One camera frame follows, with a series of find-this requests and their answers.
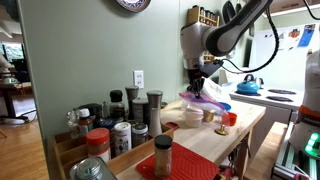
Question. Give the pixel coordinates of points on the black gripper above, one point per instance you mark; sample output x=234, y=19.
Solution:
x=196, y=77

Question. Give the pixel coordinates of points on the clear pink-zip zip lock bag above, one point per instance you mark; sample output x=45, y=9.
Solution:
x=200, y=99

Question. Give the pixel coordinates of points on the orange plastic cup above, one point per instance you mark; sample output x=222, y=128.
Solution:
x=230, y=119

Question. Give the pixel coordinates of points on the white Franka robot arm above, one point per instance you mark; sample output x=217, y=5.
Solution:
x=233, y=23

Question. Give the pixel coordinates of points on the white round lidded container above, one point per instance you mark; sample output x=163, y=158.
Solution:
x=193, y=117

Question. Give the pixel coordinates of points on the light blue plastic bowl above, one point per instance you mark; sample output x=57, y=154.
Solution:
x=226, y=106

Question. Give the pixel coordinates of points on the small red square lid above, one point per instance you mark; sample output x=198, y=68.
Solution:
x=172, y=126

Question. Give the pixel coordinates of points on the tall steel pepper mill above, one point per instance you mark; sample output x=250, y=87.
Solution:
x=155, y=113

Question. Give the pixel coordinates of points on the blue kettle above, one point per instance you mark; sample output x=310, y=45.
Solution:
x=248, y=87

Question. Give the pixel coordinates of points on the grey-lidded dark canister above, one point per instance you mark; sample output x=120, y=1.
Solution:
x=140, y=110

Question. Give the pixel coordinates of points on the white kitchen stove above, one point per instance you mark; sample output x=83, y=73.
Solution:
x=256, y=98

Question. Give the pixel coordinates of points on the dark pepper mill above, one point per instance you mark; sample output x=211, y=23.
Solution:
x=131, y=96

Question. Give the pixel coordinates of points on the dark-lidded glass jar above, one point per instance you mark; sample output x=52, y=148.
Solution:
x=139, y=135

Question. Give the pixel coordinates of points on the black-lidded brown spice jar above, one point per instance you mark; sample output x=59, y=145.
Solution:
x=163, y=156

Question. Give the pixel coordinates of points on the red silicone mat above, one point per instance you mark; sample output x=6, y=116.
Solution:
x=186, y=165

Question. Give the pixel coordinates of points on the black-capped glass bottle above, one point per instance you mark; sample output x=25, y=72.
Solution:
x=117, y=103

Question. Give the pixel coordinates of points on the black stove burner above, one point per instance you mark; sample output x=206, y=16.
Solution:
x=279, y=98
x=282, y=91

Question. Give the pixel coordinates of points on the black hanging pan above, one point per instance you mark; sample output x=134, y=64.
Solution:
x=228, y=11
x=238, y=6

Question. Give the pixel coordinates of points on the white printed shaker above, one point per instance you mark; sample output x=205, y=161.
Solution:
x=122, y=138

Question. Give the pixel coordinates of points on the white refrigerator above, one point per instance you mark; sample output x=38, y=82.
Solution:
x=286, y=66

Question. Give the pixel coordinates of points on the blue-lidded jar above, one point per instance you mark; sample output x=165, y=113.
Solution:
x=106, y=124

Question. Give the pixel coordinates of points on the white paper note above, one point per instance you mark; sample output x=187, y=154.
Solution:
x=281, y=40

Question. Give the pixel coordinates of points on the black squat jar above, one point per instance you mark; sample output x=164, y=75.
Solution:
x=95, y=111

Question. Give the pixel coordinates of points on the red-lidded spice jar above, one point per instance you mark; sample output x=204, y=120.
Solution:
x=98, y=143

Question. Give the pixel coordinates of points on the small colourful photo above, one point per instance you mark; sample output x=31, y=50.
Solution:
x=294, y=33

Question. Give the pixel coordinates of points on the white-capped red-label bottle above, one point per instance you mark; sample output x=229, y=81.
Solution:
x=85, y=121

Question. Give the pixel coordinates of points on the blue paper sheet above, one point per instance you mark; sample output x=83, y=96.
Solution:
x=306, y=35

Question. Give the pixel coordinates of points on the clear glass bottle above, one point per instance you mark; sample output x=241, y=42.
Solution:
x=72, y=123

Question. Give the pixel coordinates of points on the metal tin can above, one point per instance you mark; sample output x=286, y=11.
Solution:
x=90, y=170

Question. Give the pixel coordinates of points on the wooden spice box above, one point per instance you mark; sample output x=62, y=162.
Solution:
x=66, y=150

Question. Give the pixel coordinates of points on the dark wooden dining table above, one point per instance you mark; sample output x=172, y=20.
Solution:
x=13, y=91

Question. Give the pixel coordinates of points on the window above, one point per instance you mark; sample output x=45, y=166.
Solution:
x=13, y=52

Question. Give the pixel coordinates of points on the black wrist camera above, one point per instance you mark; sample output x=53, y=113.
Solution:
x=210, y=69

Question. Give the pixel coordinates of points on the wooden wall spice rack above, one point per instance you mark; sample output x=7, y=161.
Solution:
x=209, y=58
x=195, y=15

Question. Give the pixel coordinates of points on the white wall outlet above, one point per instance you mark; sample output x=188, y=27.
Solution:
x=138, y=79

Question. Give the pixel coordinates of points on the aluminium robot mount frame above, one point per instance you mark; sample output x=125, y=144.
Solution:
x=283, y=160

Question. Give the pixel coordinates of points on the wooden wall cabinet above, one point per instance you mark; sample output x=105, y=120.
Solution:
x=293, y=5

